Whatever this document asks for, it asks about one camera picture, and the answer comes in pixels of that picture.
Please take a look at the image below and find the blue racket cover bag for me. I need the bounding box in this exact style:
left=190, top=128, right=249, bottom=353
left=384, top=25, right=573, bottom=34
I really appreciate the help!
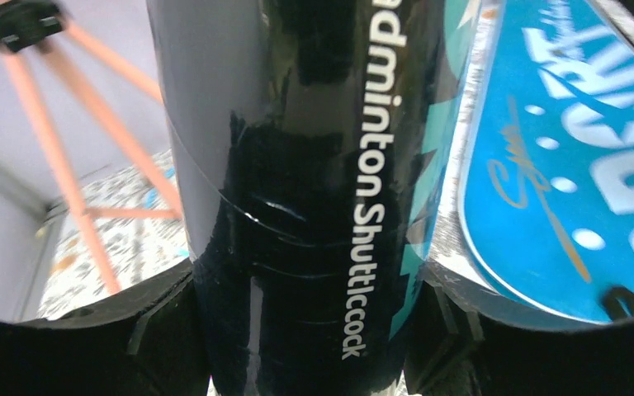
left=459, top=0, right=634, bottom=326

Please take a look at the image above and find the black shuttlecock tube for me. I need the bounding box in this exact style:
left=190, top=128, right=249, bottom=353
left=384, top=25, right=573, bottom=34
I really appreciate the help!
left=148, top=1, right=480, bottom=395

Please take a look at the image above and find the pink music stand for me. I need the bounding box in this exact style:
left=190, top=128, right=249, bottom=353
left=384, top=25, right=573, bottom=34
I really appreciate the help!
left=0, top=1, right=182, bottom=295

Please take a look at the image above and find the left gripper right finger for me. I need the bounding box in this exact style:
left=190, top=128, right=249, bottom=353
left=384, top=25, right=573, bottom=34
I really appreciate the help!
left=404, top=262, right=634, bottom=395

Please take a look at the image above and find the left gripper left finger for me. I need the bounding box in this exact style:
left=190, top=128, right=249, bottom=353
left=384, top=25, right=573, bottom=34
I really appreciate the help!
left=0, top=260, right=210, bottom=395

